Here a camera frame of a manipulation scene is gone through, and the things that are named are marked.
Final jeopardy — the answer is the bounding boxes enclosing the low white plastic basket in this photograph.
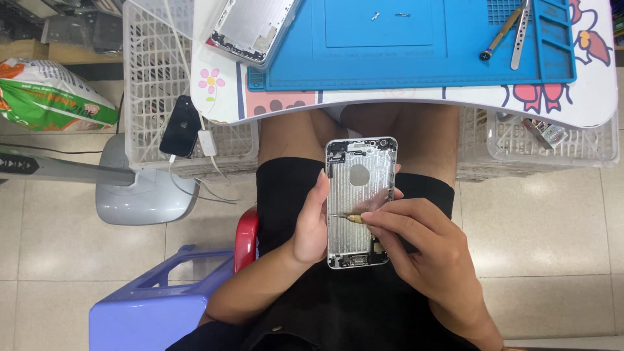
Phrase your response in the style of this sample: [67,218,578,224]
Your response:
[457,106,620,182]

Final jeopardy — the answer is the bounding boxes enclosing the small foil packet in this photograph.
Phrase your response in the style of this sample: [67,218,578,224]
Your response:
[521,117,569,150]

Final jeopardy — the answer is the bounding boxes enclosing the person's left leg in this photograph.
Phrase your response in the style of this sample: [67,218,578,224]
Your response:
[257,108,343,167]

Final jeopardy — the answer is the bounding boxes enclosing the cluttered shelf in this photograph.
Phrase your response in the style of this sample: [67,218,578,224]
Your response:
[0,0,124,65]

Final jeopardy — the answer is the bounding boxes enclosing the silver metal tweezers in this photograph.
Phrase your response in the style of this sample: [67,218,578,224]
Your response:
[509,0,532,71]

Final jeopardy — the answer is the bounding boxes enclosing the lilac plastic stool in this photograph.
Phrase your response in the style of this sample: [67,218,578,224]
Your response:
[89,245,236,351]

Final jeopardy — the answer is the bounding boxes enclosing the white cable adapter box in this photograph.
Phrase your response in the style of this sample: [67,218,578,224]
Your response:
[197,129,218,157]

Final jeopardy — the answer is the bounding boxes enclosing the white cartoon print lap table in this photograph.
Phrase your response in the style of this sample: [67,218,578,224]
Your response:
[190,0,619,130]

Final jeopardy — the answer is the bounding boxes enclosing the person's right leg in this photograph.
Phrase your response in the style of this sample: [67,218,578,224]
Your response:
[340,103,462,189]

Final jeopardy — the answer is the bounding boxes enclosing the long brass screwdriver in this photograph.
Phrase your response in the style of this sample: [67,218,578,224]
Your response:
[479,4,525,62]

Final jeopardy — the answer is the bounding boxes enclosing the grey standing fan base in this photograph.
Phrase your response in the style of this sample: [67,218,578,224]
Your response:
[0,134,199,226]

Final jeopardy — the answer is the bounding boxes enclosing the person's left hand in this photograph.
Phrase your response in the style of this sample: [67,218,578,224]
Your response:
[291,163,404,267]

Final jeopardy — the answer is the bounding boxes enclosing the red plastic stool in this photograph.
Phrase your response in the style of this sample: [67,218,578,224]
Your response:
[233,207,259,275]

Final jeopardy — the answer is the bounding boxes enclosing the black smartphone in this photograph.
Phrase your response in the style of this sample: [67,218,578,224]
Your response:
[159,95,203,159]

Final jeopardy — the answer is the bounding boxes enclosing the green and white sack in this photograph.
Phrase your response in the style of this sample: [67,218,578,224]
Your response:
[0,58,120,133]

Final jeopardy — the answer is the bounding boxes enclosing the blue silicone repair mat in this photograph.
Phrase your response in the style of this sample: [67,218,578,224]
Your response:
[247,0,578,93]

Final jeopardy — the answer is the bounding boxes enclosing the person's right hand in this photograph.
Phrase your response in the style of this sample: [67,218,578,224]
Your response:
[361,197,477,320]

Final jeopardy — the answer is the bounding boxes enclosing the person's leg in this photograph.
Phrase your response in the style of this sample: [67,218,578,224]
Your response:
[257,108,343,167]
[340,103,462,189]

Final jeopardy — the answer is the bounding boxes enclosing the white charging cable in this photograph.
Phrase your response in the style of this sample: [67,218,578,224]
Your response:
[163,0,241,205]

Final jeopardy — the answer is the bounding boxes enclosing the tall white plastic basket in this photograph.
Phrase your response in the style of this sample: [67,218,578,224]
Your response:
[122,0,259,178]

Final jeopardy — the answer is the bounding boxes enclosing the silver phone housing with hole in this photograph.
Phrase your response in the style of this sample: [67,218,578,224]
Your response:
[325,137,399,270]

